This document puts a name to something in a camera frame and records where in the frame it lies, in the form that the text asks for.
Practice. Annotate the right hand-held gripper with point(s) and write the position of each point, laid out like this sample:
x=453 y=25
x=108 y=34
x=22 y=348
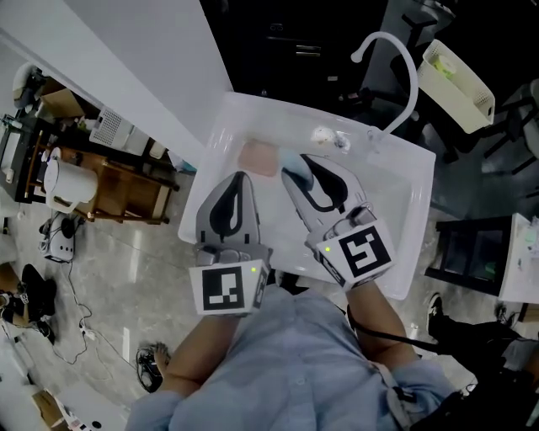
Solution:
x=362 y=252

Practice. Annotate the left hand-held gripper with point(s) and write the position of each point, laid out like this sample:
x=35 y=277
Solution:
x=223 y=290

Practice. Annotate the light blue soft object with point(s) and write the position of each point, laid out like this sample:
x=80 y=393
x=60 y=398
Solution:
x=297 y=166

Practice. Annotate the pink sponge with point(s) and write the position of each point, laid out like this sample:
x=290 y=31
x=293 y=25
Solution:
x=257 y=159

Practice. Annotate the person's left forearm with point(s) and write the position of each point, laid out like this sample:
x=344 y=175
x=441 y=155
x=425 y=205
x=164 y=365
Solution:
x=198 y=349

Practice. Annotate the person's right forearm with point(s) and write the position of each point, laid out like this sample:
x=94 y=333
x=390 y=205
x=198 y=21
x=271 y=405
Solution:
x=375 y=320

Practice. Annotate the white sink basin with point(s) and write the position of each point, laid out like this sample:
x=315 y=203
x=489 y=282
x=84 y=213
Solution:
x=379 y=235

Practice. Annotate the wooden side table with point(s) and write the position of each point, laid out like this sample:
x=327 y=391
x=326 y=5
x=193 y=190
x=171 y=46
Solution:
x=126 y=189

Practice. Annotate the black cabinet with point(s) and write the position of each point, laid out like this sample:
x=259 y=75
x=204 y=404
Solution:
x=295 y=63

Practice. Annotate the white curved faucet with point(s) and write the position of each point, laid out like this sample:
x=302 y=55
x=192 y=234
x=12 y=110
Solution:
x=410 y=71

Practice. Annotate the white perforated box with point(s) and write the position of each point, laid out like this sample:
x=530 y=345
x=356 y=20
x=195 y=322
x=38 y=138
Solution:
x=110 y=126

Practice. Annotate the black stool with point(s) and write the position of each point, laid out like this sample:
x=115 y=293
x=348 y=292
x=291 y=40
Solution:
x=471 y=252

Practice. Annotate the black white sneaker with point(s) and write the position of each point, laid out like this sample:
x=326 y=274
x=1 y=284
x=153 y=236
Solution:
x=502 y=313
x=435 y=313

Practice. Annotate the white electric kettle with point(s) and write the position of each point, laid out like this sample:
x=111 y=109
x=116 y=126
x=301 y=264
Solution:
x=69 y=183

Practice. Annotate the person's light blue shirt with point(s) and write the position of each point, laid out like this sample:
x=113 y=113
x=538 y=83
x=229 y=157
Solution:
x=295 y=370

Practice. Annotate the white floor appliance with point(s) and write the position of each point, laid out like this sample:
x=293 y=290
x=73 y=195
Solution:
x=62 y=246

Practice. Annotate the white plastic basket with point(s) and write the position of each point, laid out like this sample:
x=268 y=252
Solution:
x=467 y=92

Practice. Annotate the pale green cup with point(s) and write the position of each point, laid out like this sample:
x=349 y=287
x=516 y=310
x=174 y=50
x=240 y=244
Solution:
x=446 y=66

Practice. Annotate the white power strip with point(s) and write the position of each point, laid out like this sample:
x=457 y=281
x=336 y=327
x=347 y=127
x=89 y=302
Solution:
x=87 y=332

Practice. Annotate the white side table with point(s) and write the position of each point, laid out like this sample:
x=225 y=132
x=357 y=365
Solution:
x=520 y=261

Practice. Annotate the brown cardboard box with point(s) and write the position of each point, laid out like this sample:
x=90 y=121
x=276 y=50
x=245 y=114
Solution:
x=63 y=99

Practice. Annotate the black floor bag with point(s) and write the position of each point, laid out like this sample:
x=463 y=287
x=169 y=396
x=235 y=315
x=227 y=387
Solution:
x=35 y=294

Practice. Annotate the grey chair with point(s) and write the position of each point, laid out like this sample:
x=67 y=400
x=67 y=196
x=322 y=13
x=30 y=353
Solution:
x=522 y=122

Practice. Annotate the person's leg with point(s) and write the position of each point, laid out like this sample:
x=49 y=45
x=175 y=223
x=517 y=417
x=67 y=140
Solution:
x=480 y=338

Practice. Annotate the black shelf cart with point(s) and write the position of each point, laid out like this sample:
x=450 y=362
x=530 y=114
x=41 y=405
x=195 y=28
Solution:
x=21 y=164

